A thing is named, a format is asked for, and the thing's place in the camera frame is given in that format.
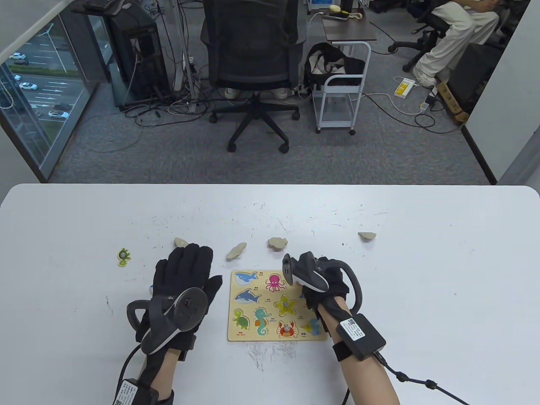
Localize white yellow power strip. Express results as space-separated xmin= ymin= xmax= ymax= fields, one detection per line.
xmin=394 ymin=78 xmax=416 ymax=100

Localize black grey hand controller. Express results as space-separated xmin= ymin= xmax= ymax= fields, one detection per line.
xmin=127 ymin=287 xmax=208 ymax=356
xmin=282 ymin=251 xmax=363 ymax=316

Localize black bag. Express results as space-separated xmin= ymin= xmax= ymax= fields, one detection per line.
xmin=304 ymin=42 xmax=367 ymax=91

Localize person's right hand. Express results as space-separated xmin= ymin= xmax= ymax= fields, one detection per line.
xmin=300 ymin=256 xmax=351 ymax=313

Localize person's right forearm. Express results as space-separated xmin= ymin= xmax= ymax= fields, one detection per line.
xmin=316 ymin=295 xmax=401 ymax=405

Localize black computer tower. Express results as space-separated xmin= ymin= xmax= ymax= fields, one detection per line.
xmin=109 ymin=8 xmax=171 ymax=107

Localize tangle of floor cables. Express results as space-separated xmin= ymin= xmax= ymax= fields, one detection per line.
xmin=119 ymin=82 xmax=211 ymax=127

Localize black cabinet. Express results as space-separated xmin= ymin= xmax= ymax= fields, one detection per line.
xmin=446 ymin=42 xmax=505 ymax=114

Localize white metal desk leg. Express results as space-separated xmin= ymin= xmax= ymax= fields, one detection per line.
xmin=176 ymin=0 xmax=200 ymax=113

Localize white rolling cart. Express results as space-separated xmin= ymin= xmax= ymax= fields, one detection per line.
xmin=314 ymin=41 xmax=372 ymax=135

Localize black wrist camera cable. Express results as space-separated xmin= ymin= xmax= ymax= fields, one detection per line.
xmin=373 ymin=352 xmax=471 ymax=405
xmin=119 ymin=344 xmax=142 ymax=382

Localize black mesh office chair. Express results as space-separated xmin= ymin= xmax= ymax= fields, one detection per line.
xmin=200 ymin=0 xmax=307 ymax=154

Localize black swivel chair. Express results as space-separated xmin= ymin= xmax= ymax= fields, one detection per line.
xmin=387 ymin=0 xmax=453 ymax=73

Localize yellow starfish puzzle piece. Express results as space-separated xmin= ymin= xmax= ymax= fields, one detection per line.
xmin=274 ymin=294 xmax=301 ymax=317

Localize person's left forearm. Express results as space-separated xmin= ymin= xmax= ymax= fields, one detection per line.
xmin=135 ymin=348 xmax=183 ymax=405

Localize glass window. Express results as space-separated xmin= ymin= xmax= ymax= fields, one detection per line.
xmin=0 ymin=11 xmax=100 ymax=183

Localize wooden sea animal puzzle frame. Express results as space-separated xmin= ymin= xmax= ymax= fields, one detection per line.
xmin=228 ymin=270 xmax=328 ymax=342

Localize cardboard box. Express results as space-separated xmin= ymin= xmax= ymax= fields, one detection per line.
xmin=436 ymin=80 xmax=470 ymax=124

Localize person's left hand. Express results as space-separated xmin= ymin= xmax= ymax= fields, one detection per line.
xmin=153 ymin=243 xmax=223 ymax=360

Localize black floor cable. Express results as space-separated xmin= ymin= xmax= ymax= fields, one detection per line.
xmin=363 ymin=95 xmax=464 ymax=135

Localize dark brown side table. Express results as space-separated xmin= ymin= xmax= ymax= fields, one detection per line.
xmin=322 ymin=9 xmax=377 ymax=43

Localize black keyboard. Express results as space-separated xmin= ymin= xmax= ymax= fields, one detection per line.
xmin=84 ymin=0 xmax=127 ymax=16

